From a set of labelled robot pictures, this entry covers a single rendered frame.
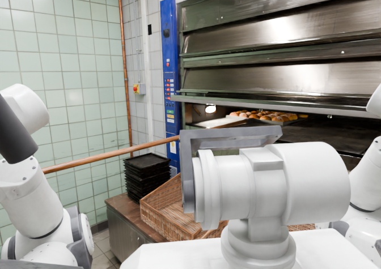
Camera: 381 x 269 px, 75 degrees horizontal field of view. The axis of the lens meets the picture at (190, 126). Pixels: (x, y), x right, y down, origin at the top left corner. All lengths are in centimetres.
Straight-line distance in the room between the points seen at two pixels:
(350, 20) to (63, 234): 130
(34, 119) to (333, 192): 34
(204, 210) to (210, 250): 9
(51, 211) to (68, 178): 215
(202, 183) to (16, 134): 22
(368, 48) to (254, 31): 58
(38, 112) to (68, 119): 214
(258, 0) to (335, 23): 46
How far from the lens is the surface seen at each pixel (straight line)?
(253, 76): 157
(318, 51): 140
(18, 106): 37
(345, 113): 121
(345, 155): 140
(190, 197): 19
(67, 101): 250
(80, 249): 49
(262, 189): 19
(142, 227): 184
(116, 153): 132
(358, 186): 56
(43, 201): 46
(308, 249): 30
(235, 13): 170
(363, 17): 137
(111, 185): 283
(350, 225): 55
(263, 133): 22
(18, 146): 33
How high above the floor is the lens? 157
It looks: 11 degrees down
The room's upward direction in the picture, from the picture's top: 1 degrees counter-clockwise
